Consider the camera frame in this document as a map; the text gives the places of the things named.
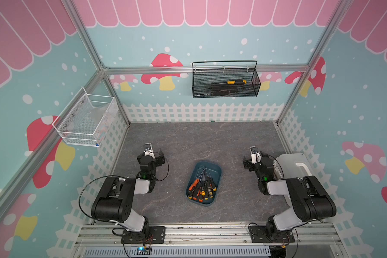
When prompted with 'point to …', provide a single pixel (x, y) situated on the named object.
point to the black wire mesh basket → (202, 79)
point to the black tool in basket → (223, 90)
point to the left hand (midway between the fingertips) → (154, 153)
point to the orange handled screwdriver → (193, 185)
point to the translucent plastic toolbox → (292, 166)
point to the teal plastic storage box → (214, 171)
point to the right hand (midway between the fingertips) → (253, 153)
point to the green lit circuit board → (143, 251)
